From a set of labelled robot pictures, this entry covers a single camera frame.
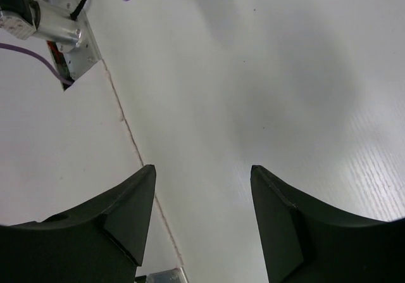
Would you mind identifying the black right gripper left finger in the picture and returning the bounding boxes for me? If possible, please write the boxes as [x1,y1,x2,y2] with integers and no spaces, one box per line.
[1,165,156,282]

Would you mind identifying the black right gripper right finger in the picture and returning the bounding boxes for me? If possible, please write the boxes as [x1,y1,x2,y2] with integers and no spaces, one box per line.
[251,165,404,282]

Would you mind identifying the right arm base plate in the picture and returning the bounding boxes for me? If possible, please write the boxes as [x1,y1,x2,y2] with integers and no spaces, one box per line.
[41,0,101,91]

